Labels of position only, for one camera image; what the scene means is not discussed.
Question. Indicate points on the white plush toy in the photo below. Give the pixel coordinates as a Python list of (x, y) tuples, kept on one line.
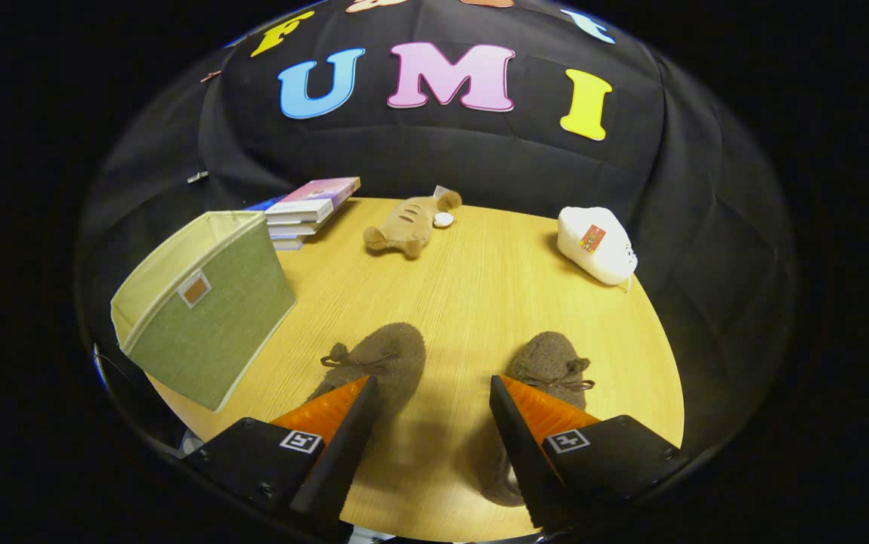
[(601, 253)]

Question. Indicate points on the green fabric storage box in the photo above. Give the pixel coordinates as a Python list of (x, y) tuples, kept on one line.
[(215, 332)]

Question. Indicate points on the brown fuzzy shoe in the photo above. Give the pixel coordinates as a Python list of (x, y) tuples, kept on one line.
[(393, 355), (548, 355)]

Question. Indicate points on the blue cover book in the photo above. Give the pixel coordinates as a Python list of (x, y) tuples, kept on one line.
[(264, 204)]

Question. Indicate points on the tan plush fish toy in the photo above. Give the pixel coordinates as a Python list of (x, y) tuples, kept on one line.
[(404, 227)]

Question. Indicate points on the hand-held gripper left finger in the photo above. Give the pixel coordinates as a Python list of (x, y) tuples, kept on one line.
[(336, 461)]

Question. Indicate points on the white cover book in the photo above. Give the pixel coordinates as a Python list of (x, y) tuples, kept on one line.
[(298, 211)]

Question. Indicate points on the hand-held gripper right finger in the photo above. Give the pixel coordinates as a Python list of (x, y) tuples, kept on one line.
[(521, 453)]

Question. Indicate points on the pink cover book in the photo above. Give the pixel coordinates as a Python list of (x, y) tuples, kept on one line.
[(325, 190)]

